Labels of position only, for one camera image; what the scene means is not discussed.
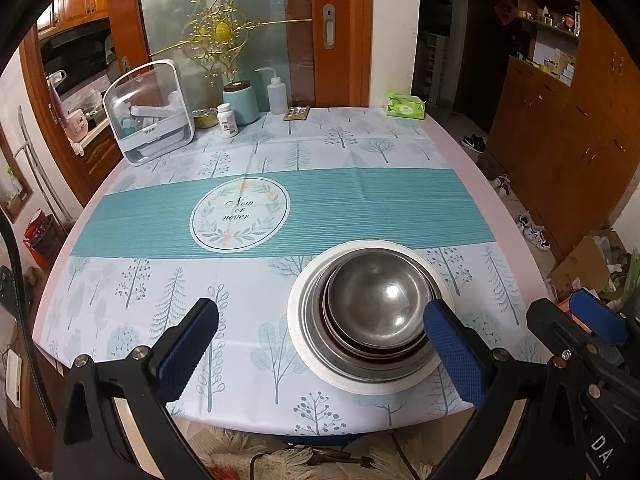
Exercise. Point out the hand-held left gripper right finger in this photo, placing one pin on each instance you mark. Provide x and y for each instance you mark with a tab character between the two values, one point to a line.
455	355

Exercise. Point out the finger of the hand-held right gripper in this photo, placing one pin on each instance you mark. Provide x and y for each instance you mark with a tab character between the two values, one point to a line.
555	325
597	315

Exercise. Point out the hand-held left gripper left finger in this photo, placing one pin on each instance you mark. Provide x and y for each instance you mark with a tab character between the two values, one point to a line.
187	355

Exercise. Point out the pink steel bowl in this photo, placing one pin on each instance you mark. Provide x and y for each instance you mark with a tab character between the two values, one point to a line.
370	355

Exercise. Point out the small steel bowl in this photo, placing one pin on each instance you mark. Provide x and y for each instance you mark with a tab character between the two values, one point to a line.
380	300

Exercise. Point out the large steel bowl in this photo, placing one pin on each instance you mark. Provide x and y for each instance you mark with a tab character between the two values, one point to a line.
320	355

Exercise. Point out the cardboard box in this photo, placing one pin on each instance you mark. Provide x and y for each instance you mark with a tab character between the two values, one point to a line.
580	260

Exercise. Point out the white sneaker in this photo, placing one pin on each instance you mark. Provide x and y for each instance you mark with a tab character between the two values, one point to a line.
532	232
501	184

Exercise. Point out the tree print tablecloth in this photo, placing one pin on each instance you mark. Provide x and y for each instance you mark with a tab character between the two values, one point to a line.
150	220

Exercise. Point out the white power socket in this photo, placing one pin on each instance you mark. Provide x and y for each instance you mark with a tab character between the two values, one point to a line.
13	377

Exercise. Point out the wooden cabinet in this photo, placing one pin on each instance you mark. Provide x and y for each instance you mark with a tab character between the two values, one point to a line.
560	135

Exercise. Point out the red basket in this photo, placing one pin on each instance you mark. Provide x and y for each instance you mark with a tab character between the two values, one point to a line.
42	240

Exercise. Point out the black shoe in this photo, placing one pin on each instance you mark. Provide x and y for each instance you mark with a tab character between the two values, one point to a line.
474	144

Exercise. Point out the white pill bottle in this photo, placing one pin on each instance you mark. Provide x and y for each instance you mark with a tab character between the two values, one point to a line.
227	122

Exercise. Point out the white clear-lid storage box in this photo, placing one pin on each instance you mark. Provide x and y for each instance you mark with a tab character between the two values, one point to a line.
155	105

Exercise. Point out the pink kitchen appliance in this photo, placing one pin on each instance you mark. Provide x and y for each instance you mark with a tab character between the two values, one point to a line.
76	127

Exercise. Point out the green tissue pack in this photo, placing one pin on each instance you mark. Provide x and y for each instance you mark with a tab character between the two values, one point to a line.
405	105

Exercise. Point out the teal canister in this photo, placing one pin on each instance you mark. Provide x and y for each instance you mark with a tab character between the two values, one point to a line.
241	105

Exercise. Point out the blister pack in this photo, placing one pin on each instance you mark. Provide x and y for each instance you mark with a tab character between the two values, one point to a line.
296	113

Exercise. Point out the white squeeze bottle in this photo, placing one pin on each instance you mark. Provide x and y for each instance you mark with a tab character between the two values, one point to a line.
276	97

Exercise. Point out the wooden glass sliding door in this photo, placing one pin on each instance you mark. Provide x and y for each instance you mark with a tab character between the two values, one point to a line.
347	70

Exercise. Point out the red paper door decoration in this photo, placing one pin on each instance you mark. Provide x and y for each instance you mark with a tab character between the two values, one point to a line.
504	10

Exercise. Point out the gold door ornament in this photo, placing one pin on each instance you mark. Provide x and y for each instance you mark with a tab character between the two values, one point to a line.
220	30

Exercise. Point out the wooden kitchen cabinets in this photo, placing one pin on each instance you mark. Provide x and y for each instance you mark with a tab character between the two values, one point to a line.
75	0

